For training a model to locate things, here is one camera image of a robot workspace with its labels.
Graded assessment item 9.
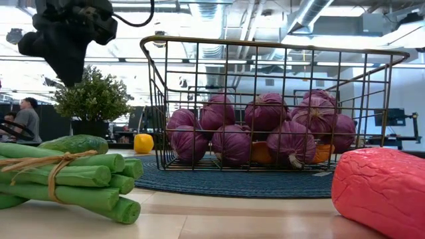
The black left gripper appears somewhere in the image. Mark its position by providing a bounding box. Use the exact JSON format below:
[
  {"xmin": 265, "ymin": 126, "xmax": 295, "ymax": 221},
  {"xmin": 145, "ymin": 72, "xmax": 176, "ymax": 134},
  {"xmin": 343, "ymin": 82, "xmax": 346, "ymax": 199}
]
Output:
[{"xmin": 18, "ymin": 8, "xmax": 98, "ymax": 88}]

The dark green cucumber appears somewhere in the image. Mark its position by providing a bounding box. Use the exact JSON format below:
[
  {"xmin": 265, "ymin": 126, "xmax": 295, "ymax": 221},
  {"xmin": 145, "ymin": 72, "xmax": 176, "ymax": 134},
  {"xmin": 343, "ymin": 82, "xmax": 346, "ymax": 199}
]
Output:
[{"xmin": 38, "ymin": 134, "xmax": 110, "ymax": 155}]

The yellow lemon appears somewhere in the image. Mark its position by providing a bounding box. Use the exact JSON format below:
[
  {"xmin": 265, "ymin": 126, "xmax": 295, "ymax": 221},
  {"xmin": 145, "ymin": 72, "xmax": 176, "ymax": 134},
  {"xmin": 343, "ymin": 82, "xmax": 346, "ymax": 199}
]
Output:
[{"xmin": 133, "ymin": 133, "xmax": 155, "ymax": 155}]

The purple red onion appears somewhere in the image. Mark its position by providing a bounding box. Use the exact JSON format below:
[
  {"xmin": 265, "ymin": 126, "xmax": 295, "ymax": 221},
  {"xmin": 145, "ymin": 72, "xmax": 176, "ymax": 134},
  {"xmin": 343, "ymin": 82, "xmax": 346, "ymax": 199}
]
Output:
[
  {"xmin": 266, "ymin": 121, "xmax": 317, "ymax": 169},
  {"xmin": 244, "ymin": 92, "xmax": 289, "ymax": 132},
  {"xmin": 328, "ymin": 114, "xmax": 357, "ymax": 154},
  {"xmin": 291, "ymin": 97, "xmax": 338, "ymax": 135},
  {"xmin": 199, "ymin": 94, "xmax": 236, "ymax": 131},
  {"xmin": 165, "ymin": 108, "xmax": 202, "ymax": 132},
  {"xmin": 211, "ymin": 124, "xmax": 252, "ymax": 167},
  {"xmin": 170, "ymin": 125, "xmax": 209, "ymax": 163},
  {"xmin": 302, "ymin": 89, "xmax": 337, "ymax": 106}
]

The gold wire basket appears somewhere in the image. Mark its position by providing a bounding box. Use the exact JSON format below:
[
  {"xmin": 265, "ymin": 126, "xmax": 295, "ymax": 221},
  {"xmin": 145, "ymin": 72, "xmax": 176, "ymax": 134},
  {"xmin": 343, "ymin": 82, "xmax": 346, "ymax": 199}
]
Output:
[{"xmin": 139, "ymin": 35, "xmax": 411, "ymax": 173}]

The yellow orange mango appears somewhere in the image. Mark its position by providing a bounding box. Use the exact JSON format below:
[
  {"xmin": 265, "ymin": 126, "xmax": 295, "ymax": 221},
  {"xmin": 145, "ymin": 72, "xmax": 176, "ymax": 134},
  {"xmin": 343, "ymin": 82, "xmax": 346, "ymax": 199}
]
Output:
[{"xmin": 250, "ymin": 141, "xmax": 336, "ymax": 165}]

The potted green plant black pot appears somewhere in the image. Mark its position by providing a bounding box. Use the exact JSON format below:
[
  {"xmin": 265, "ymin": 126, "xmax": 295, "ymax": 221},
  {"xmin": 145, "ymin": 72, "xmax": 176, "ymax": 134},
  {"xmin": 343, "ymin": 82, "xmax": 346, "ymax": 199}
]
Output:
[{"xmin": 52, "ymin": 64, "xmax": 134, "ymax": 149}]

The black hanging ceiling device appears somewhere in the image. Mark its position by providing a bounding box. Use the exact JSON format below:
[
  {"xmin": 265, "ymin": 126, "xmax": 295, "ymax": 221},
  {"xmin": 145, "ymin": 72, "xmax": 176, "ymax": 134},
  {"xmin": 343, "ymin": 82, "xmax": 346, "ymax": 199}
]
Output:
[{"xmin": 5, "ymin": 28, "xmax": 25, "ymax": 46}]

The black partition panel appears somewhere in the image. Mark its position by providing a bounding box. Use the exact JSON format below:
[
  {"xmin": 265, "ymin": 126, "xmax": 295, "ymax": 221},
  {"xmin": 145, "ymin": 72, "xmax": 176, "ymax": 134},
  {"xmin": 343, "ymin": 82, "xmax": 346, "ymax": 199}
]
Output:
[{"xmin": 0, "ymin": 102, "xmax": 72, "ymax": 143}]

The person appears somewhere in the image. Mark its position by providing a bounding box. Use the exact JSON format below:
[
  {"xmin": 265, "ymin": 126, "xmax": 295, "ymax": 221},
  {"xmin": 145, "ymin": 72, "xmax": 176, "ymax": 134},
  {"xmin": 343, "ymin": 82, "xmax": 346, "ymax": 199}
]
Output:
[
  {"xmin": 13, "ymin": 97, "xmax": 43, "ymax": 144},
  {"xmin": 0, "ymin": 112, "xmax": 17, "ymax": 142}
]

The black curved bar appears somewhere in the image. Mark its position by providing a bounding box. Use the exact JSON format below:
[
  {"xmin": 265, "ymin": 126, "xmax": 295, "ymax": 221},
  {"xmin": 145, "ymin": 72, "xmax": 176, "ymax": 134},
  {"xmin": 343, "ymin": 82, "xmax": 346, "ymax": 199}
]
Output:
[{"xmin": 0, "ymin": 119, "xmax": 36, "ymax": 142}]

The round blue woven placemat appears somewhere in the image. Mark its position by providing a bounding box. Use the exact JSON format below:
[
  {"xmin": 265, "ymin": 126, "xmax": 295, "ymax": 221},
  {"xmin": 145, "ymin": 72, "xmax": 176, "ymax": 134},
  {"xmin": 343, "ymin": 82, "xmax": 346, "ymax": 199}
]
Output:
[{"xmin": 127, "ymin": 154, "xmax": 336, "ymax": 200}]

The black computer monitor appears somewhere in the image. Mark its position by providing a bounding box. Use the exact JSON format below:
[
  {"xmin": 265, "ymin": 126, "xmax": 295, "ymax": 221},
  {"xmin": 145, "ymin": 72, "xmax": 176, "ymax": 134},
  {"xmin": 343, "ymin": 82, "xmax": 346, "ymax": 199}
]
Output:
[{"xmin": 374, "ymin": 108, "xmax": 406, "ymax": 127}]

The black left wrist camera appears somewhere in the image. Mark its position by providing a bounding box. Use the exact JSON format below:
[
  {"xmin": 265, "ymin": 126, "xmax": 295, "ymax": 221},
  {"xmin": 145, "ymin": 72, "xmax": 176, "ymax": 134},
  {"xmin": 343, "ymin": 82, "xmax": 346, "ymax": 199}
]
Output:
[{"xmin": 89, "ymin": 5, "xmax": 119, "ymax": 46}]

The black cable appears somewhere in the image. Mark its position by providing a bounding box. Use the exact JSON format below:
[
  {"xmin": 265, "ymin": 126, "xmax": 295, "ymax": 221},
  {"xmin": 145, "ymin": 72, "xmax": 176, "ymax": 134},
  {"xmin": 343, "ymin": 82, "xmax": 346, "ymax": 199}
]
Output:
[{"xmin": 112, "ymin": 0, "xmax": 156, "ymax": 28}]

